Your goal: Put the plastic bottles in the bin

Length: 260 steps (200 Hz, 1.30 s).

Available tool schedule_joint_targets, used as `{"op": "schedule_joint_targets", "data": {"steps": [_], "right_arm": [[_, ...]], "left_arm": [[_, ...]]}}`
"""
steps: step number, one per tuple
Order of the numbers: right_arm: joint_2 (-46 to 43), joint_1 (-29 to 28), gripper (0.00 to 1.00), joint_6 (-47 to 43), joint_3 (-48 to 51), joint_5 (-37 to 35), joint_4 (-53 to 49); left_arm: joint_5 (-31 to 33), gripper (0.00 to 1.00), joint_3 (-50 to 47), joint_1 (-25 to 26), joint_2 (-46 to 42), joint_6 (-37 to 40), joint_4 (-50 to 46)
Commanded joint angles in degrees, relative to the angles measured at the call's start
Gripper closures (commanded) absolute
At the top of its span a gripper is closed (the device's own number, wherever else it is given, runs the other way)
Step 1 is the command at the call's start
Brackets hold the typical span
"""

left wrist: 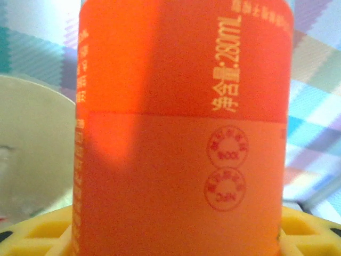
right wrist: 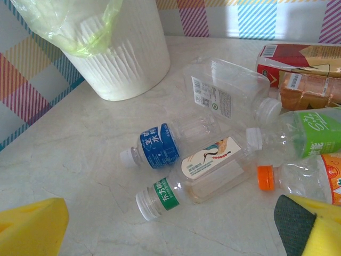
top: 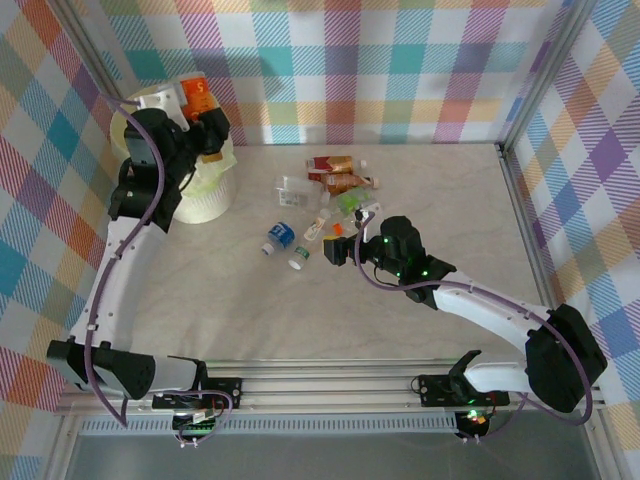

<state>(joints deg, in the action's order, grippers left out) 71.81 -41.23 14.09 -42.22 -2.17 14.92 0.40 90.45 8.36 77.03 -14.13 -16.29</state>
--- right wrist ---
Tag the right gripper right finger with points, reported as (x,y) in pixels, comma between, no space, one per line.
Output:
(314,229)

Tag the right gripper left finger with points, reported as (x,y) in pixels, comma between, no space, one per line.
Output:
(29,229)

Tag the orange label orange cap bottle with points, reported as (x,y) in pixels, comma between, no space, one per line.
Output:
(293,178)

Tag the lime green label bottle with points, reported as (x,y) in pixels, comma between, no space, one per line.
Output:
(317,133)

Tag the crane print label bottle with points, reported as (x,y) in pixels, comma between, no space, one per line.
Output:
(210,170)

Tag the brown tea bottle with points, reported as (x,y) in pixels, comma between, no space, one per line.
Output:
(306,90)

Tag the blue label water bottle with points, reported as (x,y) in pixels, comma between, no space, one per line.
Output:
(158,146)

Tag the clear square bottle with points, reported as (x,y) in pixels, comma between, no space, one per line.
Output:
(226,88)

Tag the red gold label bottle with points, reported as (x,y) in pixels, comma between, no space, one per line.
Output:
(293,58)

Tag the cream plastic waste bin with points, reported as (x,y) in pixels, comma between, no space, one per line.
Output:
(80,32)
(128,66)

